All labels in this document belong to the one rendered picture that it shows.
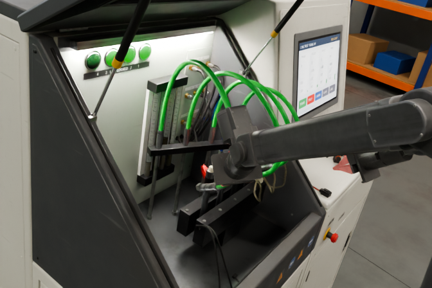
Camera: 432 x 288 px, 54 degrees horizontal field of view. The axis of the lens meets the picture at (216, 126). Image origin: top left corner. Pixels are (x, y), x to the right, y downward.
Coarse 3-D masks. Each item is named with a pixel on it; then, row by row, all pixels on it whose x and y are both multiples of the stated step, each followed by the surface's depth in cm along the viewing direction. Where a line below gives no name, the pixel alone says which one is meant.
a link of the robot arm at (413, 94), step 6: (414, 90) 39; (420, 90) 38; (426, 90) 38; (402, 96) 40; (408, 96) 40; (414, 96) 39; (420, 96) 38; (426, 96) 38; (408, 144) 41; (414, 144) 40; (420, 144) 39; (426, 144) 39; (420, 150) 39; (426, 150) 39; (426, 276) 43; (426, 282) 43
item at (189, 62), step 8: (184, 64) 109; (192, 64) 107; (200, 64) 102; (176, 72) 113; (208, 72) 100; (216, 80) 98; (168, 88) 118; (168, 96) 120; (224, 96) 95; (224, 104) 95; (160, 120) 125; (160, 128) 125
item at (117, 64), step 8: (144, 0) 72; (136, 8) 74; (144, 8) 74; (136, 16) 75; (136, 24) 76; (128, 32) 77; (128, 40) 78; (120, 48) 80; (128, 48) 80; (120, 56) 81; (112, 64) 82; (120, 64) 82; (112, 72) 84; (104, 88) 87; (104, 96) 89; (96, 112) 92; (96, 120) 93
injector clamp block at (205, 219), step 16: (224, 192) 135; (240, 192) 136; (256, 192) 140; (192, 208) 124; (208, 208) 130; (224, 208) 127; (240, 208) 134; (192, 224) 125; (208, 224) 119; (224, 224) 129; (240, 224) 140; (192, 240) 123; (208, 240) 123; (224, 240) 134
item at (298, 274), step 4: (308, 256) 144; (304, 260) 142; (308, 260) 146; (300, 264) 140; (304, 264) 143; (300, 268) 140; (304, 268) 146; (296, 272) 137; (300, 272) 143; (292, 276) 135; (296, 276) 141; (300, 276) 146; (288, 280) 132; (292, 280) 138; (296, 280) 143; (300, 280) 149; (284, 284) 130; (288, 284) 134; (292, 284) 140; (296, 284) 146
